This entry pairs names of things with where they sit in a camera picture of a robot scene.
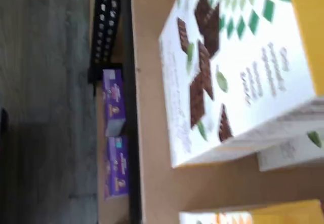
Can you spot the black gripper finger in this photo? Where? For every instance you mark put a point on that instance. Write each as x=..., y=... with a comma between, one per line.
x=3, y=170

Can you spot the white almond flour bars box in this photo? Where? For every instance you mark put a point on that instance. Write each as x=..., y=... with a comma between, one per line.
x=227, y=217

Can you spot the purple Annie's snack box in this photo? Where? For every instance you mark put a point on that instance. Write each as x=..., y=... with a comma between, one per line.
x=117, y=168
x=114, y=94

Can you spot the black metal shelf rack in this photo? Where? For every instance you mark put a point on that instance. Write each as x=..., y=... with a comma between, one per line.
x=131, y=107

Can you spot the wooden shelf board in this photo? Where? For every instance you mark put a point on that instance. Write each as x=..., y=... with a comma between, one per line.
x=157, y=188

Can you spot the white Sweet Thins box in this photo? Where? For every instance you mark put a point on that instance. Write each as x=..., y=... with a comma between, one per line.
x=291, y=155
x=253, y=69

